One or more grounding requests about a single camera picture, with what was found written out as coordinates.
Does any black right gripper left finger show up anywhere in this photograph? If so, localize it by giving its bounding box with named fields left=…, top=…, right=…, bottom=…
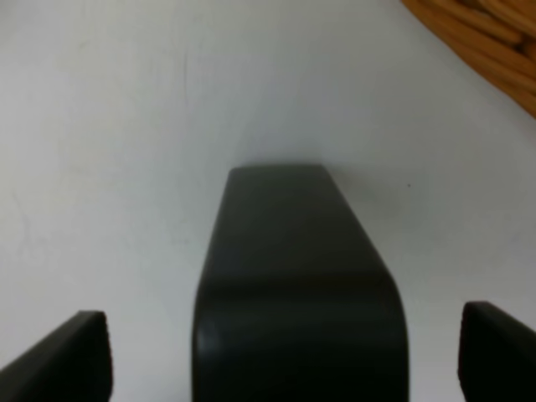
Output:
left=1, top=311, right=113, bottom=401

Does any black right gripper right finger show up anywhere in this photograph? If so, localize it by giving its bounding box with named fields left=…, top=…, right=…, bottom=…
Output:
left=457, top=301, right=535, bottom=401

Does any black rectangular box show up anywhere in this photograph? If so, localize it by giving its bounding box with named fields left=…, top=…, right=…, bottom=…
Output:
left=192, top=165, right=410, bottom=401

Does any light orange wicker basket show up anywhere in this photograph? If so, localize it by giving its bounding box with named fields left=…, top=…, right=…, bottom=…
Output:
left=403, top=0, right=535, bottom=116

